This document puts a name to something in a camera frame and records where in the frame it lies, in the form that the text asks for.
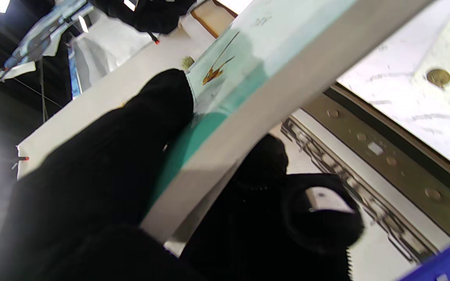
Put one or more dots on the teal book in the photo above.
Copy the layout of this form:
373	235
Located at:
248	58

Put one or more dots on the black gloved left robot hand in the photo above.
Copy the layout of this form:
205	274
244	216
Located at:
92	187

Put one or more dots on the white cloth sheet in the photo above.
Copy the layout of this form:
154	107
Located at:
108	47

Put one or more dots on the blue perforated plastic file rack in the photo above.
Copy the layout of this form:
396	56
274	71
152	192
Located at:
443	261

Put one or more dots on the black fabric bundle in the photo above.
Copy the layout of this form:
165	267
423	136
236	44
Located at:
150	15

